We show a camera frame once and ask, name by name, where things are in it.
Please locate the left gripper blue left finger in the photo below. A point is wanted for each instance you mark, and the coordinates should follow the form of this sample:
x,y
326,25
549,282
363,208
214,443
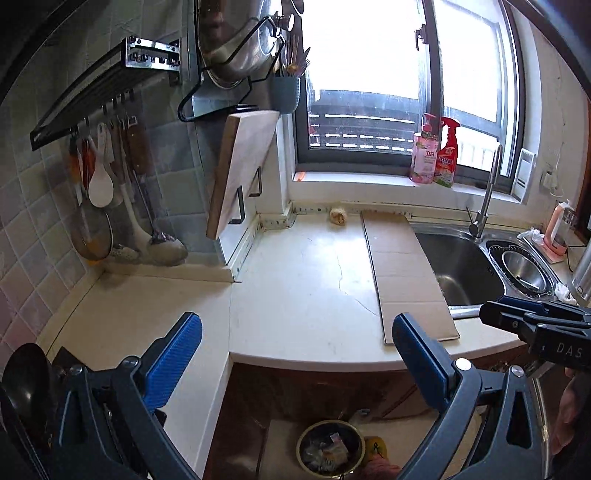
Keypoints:
x,y
164,362

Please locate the steel soup ladle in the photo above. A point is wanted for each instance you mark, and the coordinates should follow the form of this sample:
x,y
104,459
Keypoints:
x,y
162,248

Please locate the natural loofah sponge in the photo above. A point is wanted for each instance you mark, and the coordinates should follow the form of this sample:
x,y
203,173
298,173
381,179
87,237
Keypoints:
x,y
338,216

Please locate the black wall utensil rack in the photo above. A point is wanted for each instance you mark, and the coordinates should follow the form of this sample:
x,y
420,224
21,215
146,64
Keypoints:
x,y
110,80

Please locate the white rice paddle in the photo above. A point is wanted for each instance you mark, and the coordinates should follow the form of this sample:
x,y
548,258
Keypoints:
x,y
100,188

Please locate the black round trash bin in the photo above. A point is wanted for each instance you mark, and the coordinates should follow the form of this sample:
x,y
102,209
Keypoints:
x,y
330,449

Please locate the pink electric kettle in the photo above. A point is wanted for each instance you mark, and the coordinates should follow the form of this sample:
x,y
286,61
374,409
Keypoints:
x,y
562,220

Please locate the red spray cleaner bottle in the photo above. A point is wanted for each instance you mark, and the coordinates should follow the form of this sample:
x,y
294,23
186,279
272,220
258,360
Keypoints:
x,y
446,163

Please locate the wooden cutting board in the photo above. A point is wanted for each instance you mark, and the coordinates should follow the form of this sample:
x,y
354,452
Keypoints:
x,y
245,141

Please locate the chrome kitchen faucet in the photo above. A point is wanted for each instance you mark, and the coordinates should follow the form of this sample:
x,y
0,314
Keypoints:
x,y
477,226

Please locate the stainless steel sink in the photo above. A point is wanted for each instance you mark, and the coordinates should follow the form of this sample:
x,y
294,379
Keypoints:
x,y
465,274

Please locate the person right hand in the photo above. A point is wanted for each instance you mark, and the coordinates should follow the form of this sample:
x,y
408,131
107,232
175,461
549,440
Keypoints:
x,y
570,406

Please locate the pink dish soap bottle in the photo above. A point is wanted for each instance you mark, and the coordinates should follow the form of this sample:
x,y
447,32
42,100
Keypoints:
x,y
425,150

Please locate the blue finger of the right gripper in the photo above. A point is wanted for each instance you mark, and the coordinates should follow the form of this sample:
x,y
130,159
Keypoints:
x,y
552,309
507,318

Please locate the flat brown cardboard sheet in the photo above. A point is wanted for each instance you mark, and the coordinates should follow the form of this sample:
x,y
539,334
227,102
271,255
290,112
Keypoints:
x,y
404,279

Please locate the steel bowl in sink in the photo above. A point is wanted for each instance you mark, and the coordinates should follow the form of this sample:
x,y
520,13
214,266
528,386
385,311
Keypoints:
x,y
525,273

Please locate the blue utensil holder cup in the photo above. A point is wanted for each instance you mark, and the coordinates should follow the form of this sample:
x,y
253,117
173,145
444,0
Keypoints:
x,y
285,92

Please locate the black frying pan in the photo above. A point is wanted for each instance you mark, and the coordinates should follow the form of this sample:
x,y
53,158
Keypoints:
x,y
28,380

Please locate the skimmer strainer spoon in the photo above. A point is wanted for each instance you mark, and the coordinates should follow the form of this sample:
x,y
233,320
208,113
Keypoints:
x,y
91,231

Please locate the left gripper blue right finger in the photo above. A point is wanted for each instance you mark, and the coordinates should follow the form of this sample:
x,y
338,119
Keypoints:
x,y
427,360

